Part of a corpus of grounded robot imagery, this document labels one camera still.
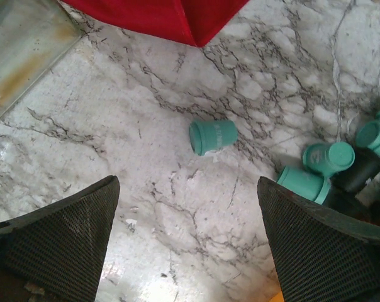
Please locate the orange plastic storage basket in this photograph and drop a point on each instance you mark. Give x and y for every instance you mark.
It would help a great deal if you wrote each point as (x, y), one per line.
(277, 298)

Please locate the teal capsule upright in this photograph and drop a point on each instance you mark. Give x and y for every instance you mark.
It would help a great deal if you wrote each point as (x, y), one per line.
(328, 159)

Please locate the teal capsule right edge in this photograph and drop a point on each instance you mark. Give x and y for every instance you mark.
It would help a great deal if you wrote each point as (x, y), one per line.
(369, 136)

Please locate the black coffee capsule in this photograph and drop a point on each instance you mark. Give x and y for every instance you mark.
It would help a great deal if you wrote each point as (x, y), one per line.
(365, 168)

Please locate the teal capsule lying front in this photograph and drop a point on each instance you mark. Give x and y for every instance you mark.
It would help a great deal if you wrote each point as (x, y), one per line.
(305, 184)

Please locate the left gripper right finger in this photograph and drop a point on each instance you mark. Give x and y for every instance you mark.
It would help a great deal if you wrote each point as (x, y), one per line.
(319, 254)

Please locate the red cloth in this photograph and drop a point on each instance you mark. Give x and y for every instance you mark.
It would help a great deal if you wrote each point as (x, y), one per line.
(191, 22)

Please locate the lone teal coffee capsule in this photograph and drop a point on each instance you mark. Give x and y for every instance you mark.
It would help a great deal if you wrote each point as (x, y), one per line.
(206, 136)

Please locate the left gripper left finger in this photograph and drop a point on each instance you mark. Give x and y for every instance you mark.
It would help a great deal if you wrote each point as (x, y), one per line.
(59, 248)

